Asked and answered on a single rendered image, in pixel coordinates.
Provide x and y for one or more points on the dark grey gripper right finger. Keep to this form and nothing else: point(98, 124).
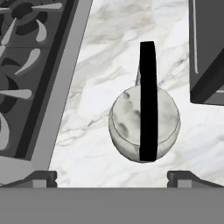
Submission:
point(180, 178)

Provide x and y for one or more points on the dark grey appliance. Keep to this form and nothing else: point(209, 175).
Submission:
point(207, 49)

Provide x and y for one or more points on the grey stove hob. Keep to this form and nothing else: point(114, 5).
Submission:
point(32, 73)

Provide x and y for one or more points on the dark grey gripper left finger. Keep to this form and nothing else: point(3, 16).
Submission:
point(43, 178)

